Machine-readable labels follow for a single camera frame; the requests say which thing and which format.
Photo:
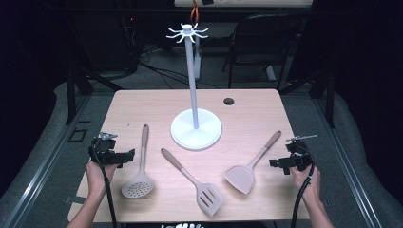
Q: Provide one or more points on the black chair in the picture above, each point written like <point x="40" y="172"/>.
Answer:
<point x="269" y="38"/>

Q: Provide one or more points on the black stand frame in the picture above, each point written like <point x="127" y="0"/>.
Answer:
<point x="330" y="101"/>
<point x="70" y="98"/>

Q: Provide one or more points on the person's right hand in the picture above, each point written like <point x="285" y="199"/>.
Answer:
<point x="312" y="185"/>

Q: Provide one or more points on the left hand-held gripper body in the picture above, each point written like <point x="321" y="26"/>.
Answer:
<point x="103" y="150"/>

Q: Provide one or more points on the person's left hand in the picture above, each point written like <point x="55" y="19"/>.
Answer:
<point x="96" y="180"/>

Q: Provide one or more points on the white desk leg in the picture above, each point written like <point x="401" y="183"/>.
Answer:
<point x="271" y="74"/>
<point x="198" y="66"/>

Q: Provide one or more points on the person's black printed shirt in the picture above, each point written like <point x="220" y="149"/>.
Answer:
<point x="221" y="225"/>

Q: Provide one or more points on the metal floor rail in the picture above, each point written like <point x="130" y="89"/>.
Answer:
<point x="41" y="174"/>
<point x="347" y="164"/>

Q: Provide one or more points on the beige solid spatula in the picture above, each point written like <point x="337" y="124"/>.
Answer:
<point x="240" y="179"/>

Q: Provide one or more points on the beige perforated skimmer spoon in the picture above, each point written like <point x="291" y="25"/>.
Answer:
<point x="138" y="188"/>

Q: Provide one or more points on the black phone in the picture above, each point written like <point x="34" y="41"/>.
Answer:
<point x="207" y="2"/>

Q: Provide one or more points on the white utensil rack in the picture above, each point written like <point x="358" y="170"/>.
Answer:
<point x="196" y="133"/>

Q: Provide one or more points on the beige slotted spatula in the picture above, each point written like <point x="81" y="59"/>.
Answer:
<point x="171" y="158"/>

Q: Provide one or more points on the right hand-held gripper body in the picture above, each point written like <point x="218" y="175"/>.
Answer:
<point x="299" y="156"/>

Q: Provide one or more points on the dark equipment cabinet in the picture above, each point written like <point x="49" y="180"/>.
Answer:
<point x="111" y="47"/>

